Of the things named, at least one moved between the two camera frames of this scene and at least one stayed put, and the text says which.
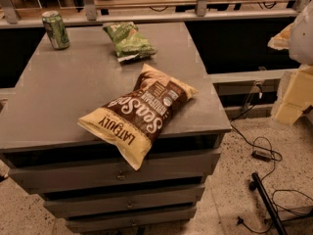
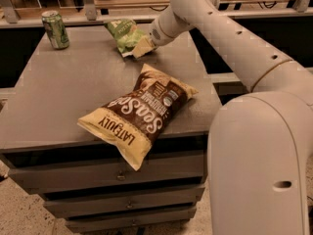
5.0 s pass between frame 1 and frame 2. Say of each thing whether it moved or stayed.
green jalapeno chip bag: moved
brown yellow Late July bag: stayed
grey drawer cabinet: stayed
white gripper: moved
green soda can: stayed
